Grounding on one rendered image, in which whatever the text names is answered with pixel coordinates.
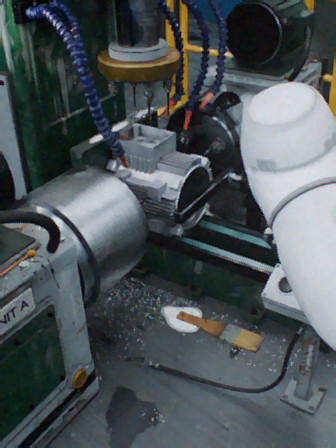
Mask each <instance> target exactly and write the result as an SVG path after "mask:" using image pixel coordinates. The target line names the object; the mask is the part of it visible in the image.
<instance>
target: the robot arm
mask: <svg viewBox="0 0 336 448"><path fill-rule="evenodd" d="M240 151H241V156H242V161H243V165H244V168H245V171H246V174H247V177H248V181H249V184H250V187H251V190H252V193H253V196H254V198H255V200H256V202H257V203H258V205H259V206H260V208H261V210H262V212H263V214H264V216H265V217H266V220H267V223H268V227H267V229H266V231H265V233H264V234H263V236H262V239H263V240H264V241H265V242H266V243H267V244H268V245H269V246H270V247H271V248H272V250H273V252H274V254H275V255H276V257H277V258H278V260H279V261H280V263H281V265H282V267H283V269H284V272H285V275H286V277H287V281H288V283H289V285H290V288H291V290H292V292H293V294H294V296H295V297H296V299H297V301H298V303H299V305H300V307H301V309H302V312H303V313H304V314H305V316H306V317H307V319H308V321H309V322H310V324H311V325H312V327H313V328H315V330H316V331H317V334H318V335H319V336H320V337H321V338H322V340H323V341H324V342H326V343H328V344H329V345H330V346H331V347H332V348H333V350H334V351H335V352H336V121H335V118H334V116H333V113H332V111H331V109H330V107H329V106H328V105H327V103H326V102H325V100H324V99H323V97H322V96H321V95H320V94H319V93H318V91H317V90H316V89H314V88H313V87H311V86H309V85H307V84H304V83H299V82H289V83H284V84H279V85H276V86H273V87H270V88H269V89H267V90H263V91H261V92H260V93H258V94H257V95H255V96H254V97H253V98H252V99H251V100H250V101H249V103H248V104H247V105H246V107H245V110H244V113H243V117H242V120H241V127H240Z"/></svg>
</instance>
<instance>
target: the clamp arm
mask: <svg viewBox="0 0 336 448"><path fill-rule="evenodd" d="M231 174H233V175H234V169H233V168H226V169H225V170H224V171H223V172H222V173H221V174H220V175H219V176H217V177H216V178H215V179H214V180H211V181H210V182H209V184H207V185H206V186H205V187H204V188H203V189H201V190H200V191H199V192H198V193H196V194H195V195H194V196H193V197H192V198H191V199H190V200H188V201H186V202H185V203H184V204H183V205H182V206H180V207H179V208H177V209H175V213H174V216H175V223H176V224H179V225H182V224H183V223H184V222H185V221H186V220H187V219H188V218H190V217H192V215H193V214H194V213H196V212H197V211H198V210H199V209H200V208H201V207H202V206H204V205H205V204H206V203H207V202H208V200H211V199H212V198H213V197H214V196H215V195H216V194H218V193H219V192H220V191H221V190H222V189H223V188H224V187H225V186H226V185H227V184H229V183H231V182H232V179H230V180H229V178H232V177H233V175H231ZM230 181H231V182H230ZM232 183H233V182H232Z"/></svg>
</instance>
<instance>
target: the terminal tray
mask: <svg viewBox="0 0 336 448"><path fill-rule="evenodd" d="M135 125H138V126H135ZM119 133H120V134H122V135H124V136H126V139H119V140H120V143H121V144H122V145H123V149H124V150H125V157H126V163H127V166H128V168H131V170H133V169H135V171H138V170H140V172H142V171H143V173H144V174H146V173H148V175H151V174H154V172H155V170H156V162H157V163H159V161H158V160H160V157H162V155H165V154H167V152H173V151H174V152H176V151H175V148H176V133H174V132H170V131H166V130H162V129H158V128H154V127H150V126H145V125H142V124H138V123H134V124H133V125H131V126H129V127H127V128H126V129H125V130H123V131H121V132H119ZM167 133H171V134H167ZM149 144H153V145H152V146H149ZM111 152H112V160H114V161H117V162H118V163H119V167H121V166H123V168H125V166H124V165H123V163H122V162H121V160H120V159H119V157H116V156H115V154H114V152H113V151H112V148H111ZM128 168H127V169H128Z"/></svg>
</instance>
